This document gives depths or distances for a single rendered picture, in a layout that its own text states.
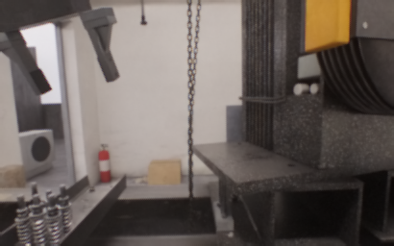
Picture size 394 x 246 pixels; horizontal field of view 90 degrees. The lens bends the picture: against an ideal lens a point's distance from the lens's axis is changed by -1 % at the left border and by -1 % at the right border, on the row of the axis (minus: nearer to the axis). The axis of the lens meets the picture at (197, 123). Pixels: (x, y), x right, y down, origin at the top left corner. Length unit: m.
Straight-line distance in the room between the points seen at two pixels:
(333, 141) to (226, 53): 2.49
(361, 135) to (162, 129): 2.54
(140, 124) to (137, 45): 1.10
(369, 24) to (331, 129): 0.26
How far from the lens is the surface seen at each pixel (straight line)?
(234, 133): 1.15
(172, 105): 2.90
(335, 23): 0.46
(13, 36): 0.44
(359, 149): 0.72
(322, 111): 0.60
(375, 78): 0.52
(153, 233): 1.16
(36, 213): 0.77
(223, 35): 3.05
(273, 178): 0.54
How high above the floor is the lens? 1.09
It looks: 6 degrees down
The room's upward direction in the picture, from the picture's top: 2 degrees counter-clockwise
